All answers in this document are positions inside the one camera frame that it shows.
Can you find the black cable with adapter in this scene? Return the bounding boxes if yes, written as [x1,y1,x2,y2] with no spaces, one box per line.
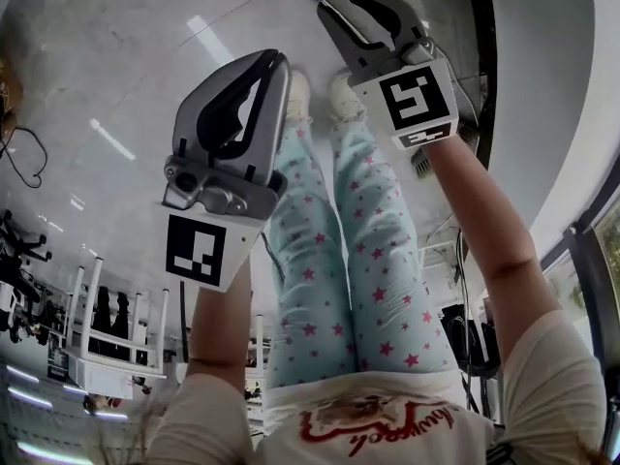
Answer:
[0,123,49,189]

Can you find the light blue star-print trousers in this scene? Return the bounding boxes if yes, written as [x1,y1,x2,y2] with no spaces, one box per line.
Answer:
[263,113,459,391]

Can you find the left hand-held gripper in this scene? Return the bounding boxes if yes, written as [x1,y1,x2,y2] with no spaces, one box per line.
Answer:
[162,49,293,294]

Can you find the person's cream right shoe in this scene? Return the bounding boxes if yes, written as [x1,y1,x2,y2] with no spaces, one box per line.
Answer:
[328,70,368,123]

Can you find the person's right forearm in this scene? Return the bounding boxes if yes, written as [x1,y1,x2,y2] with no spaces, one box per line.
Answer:
[425,136,568,365]

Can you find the black chair base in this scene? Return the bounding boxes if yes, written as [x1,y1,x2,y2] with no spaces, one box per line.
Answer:
[0,208,53,343]

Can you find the white desk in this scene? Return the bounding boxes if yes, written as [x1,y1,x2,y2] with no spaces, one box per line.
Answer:
[65,257,171,401]

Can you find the ceiling light strip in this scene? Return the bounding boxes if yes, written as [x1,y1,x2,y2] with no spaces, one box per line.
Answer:
[16,441,93,465]
[7,386,54,410]

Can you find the cream printed t-shirt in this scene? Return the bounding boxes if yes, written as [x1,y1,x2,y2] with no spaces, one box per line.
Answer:
[147,307,611,465]

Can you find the person's left forearm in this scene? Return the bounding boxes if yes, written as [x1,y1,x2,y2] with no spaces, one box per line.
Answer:
[186,254,254,382]

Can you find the person's cream left shoe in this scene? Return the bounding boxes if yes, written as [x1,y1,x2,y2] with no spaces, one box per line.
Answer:
[288,68,314,120]

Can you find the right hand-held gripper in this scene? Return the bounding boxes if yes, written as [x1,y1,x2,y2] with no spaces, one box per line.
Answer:
[317,0,459,152]

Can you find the glass window black frame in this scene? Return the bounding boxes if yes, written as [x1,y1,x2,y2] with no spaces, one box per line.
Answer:
[542,191,620,357]

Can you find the person's cream shoe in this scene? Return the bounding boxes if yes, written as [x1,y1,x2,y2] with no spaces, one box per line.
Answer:
[328,70,368,123]
[288,68,314,120]

